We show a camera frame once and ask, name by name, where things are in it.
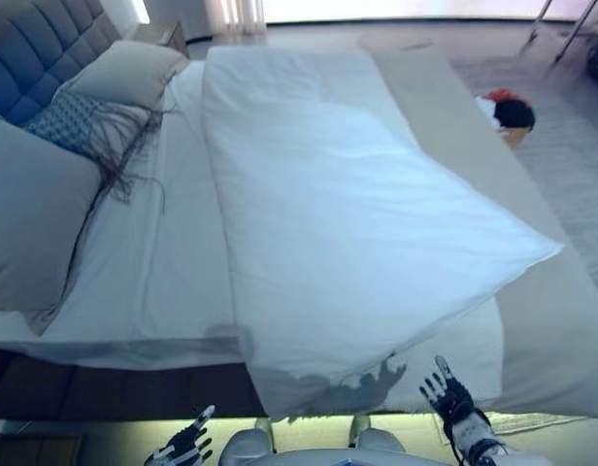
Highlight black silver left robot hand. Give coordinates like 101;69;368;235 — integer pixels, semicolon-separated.
143;404;216;466

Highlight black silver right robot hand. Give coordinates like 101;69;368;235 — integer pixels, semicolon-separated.
418;355;476;417

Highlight white duvet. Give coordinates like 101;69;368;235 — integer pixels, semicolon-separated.
199;46;567;419

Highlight white bed sheet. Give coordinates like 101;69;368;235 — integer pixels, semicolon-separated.
0;60;264;373

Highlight white left robot leg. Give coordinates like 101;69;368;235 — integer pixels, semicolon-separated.
220;416;282;460

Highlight white robot leg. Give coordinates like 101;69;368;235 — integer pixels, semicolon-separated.
349;412;413;458
220;416;282;460

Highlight white right robot leg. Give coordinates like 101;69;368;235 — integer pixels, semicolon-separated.
349;412;413;458

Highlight brown wooden nightstand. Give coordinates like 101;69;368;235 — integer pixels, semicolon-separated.
0;419;86;466

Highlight orange box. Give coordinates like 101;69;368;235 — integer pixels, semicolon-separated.
498;124;531;148

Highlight large beige pillow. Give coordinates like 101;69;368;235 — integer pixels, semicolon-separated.
0;116;107;337
60;39;189;117

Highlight black garment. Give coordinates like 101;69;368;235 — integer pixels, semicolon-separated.
492;99;537;131

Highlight red cloth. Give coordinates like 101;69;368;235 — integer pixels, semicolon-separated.
482;88;533;106

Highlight patterned cushion with dark fringe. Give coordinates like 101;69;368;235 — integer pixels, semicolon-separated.
24;89;178;217

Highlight metal chair legs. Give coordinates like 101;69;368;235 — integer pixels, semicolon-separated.
520;0;598;70

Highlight light wooden nightstand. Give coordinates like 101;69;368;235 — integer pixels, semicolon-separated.
151;23;189;55

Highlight grey tufted headboard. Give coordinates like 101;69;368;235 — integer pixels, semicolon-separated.
0;0;150;128

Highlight sheer window curtain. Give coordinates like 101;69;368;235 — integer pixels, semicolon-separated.
143;0;267;43

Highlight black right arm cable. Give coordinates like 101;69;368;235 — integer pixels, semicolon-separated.
444;417;464;466

